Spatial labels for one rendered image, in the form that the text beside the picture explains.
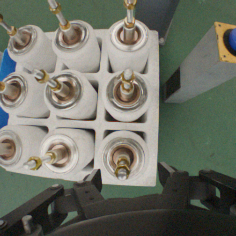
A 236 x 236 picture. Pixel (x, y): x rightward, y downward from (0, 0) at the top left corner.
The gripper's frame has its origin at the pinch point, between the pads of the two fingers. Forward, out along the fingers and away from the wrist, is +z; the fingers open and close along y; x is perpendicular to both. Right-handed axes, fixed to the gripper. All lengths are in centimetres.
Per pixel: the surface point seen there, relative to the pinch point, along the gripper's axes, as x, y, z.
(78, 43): 22.7, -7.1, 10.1
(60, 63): 23.1, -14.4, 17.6
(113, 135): 4.0, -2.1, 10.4
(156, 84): 14.6, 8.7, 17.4
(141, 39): 21.8, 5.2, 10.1
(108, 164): -0.8, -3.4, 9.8
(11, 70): 31, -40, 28
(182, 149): -4.9, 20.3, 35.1
